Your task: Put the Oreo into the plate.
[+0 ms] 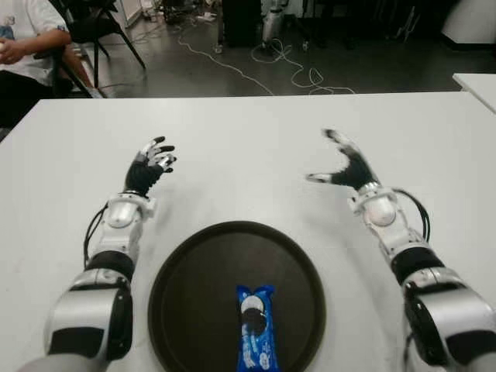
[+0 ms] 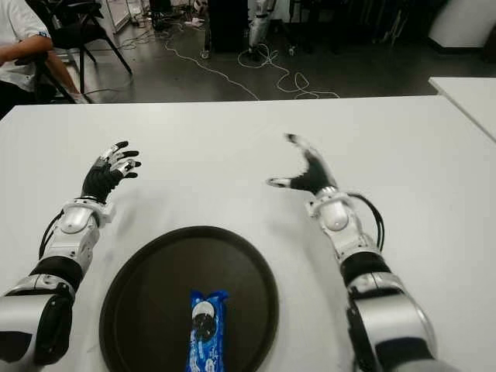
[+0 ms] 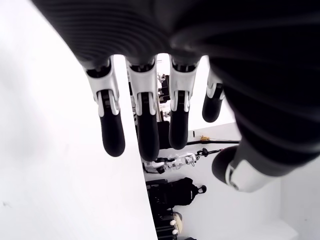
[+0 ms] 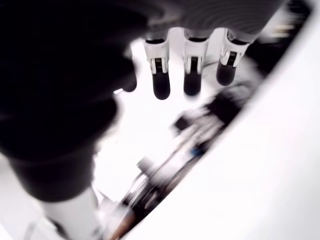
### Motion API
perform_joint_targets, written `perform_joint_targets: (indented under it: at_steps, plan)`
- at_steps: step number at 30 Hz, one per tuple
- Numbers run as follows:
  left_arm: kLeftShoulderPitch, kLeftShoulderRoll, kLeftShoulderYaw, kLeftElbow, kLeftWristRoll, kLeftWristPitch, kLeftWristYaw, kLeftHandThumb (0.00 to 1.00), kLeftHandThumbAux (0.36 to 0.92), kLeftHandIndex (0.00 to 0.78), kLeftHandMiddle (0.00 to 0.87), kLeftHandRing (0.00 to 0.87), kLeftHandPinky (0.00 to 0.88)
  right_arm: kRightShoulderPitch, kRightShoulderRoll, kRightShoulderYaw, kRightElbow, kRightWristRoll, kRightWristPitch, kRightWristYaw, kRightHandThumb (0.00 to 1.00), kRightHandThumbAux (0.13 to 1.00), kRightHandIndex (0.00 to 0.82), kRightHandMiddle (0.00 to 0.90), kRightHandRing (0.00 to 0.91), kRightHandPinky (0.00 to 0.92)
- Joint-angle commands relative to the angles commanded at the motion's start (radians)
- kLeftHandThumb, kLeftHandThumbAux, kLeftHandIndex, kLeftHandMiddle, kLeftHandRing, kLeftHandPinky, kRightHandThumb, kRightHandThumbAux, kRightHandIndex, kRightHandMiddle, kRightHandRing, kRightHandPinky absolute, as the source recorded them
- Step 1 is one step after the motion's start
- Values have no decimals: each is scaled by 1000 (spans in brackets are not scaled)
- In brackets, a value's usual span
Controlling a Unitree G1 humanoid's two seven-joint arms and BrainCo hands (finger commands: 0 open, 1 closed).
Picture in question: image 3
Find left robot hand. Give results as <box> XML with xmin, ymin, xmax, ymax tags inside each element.
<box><xmin>29</xmin><ymin>0</ymin><xmax>320</xmax><ymax>194</ymax></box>

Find black pole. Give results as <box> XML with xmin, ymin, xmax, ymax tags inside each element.
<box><xmin>186</xmin><ymin>139</ymin><xmax>240</xmax><ymax>146</ymax></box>

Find black box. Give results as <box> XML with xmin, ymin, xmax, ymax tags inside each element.
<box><xmin>156</xmin><ymin>120</ymin><xmax>171</xmax><ymax>150</ymax></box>

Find black backpack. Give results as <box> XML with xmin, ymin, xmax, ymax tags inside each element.
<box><xmin>145</xmin><ymin>176</ymin><xmax>208</xmax><ymax>209</ymax></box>

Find beige bag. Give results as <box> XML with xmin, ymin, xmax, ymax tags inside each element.
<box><xmin>168</xmin><ymin>211</ymin><xmax>184</xmax><ymax>235</ymax></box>

